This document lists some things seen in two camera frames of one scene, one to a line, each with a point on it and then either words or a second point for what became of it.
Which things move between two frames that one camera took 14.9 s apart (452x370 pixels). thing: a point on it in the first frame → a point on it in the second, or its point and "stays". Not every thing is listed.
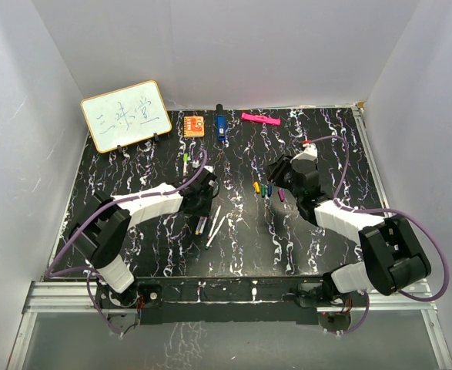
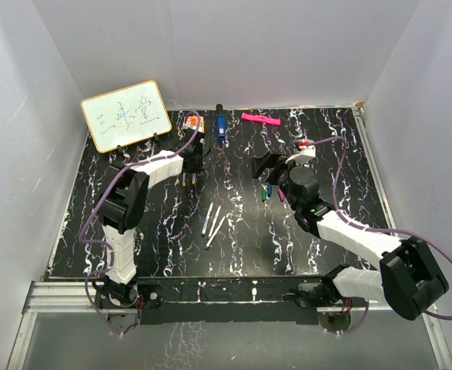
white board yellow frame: [125, 116] stays
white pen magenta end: [214, 222] stays
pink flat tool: [262, 119] stays
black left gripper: [204, 210] → [199, 167]
